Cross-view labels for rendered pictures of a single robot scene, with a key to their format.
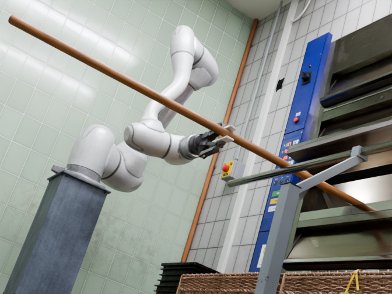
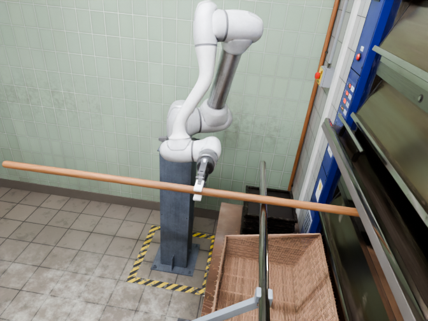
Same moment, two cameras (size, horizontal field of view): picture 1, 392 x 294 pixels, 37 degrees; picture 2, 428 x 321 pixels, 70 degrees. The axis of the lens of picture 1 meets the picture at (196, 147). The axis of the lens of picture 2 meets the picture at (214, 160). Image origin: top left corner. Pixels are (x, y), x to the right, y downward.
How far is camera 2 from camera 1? 1.95 m
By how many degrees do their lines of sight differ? 59
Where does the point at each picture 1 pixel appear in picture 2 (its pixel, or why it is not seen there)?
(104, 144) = not seen: hidden behind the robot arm
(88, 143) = (170, 123)
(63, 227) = (171, 179)
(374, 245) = (356, 281)
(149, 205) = (269, 99)
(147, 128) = (170, 150)
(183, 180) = (297, 71)
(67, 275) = (184, 202)
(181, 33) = (196, 20)
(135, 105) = not seen: hidden behind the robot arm
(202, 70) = (235, 41)
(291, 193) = not seen: outside the picture
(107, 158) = (188, 128)
